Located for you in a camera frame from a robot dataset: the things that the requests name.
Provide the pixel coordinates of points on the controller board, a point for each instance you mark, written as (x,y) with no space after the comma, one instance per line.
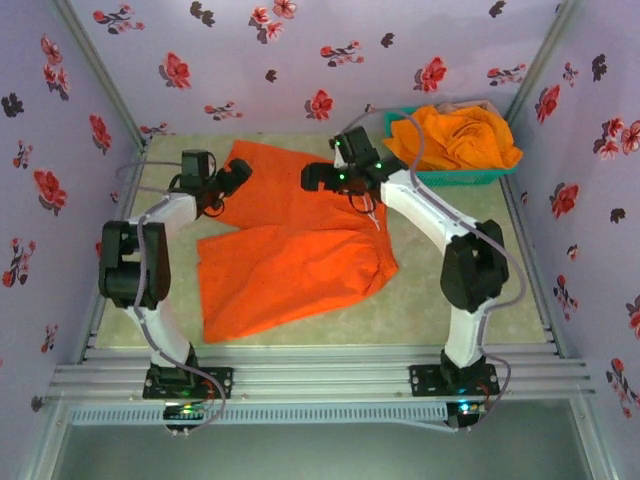
(185,411)
(465,412)

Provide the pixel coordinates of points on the red-orange shorts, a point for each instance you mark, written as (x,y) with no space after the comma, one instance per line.
(300,260)

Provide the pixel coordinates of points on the left controller board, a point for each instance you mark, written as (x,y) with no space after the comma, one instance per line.
(185,411)

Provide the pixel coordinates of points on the aluminium mounting rail frame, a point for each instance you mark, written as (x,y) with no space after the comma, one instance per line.
(325,370)

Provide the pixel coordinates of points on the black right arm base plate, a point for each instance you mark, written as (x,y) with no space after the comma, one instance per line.
(425,380)

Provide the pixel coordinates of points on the aluminium corner post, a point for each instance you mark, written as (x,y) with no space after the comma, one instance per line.
(100,70)
(545,50)

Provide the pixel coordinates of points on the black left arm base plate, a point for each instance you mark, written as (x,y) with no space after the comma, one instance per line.
(222,380)

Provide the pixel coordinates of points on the right controller board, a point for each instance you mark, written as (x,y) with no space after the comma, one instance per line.
(465,412)

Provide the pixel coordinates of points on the light orange shorts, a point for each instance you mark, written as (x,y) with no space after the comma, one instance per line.
(460,140)

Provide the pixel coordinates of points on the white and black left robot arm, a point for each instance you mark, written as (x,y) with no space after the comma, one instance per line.
(132,265)

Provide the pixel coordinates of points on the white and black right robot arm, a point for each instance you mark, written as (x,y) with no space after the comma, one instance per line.
(425,210)

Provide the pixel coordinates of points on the aluminium frame leg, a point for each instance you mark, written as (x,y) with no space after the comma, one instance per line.
(42,440)
(595,440)

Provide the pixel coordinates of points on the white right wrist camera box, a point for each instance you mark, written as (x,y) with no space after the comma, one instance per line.
(339,159)

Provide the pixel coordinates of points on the teal plastic basket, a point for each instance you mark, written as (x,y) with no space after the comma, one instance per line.
(450,179)

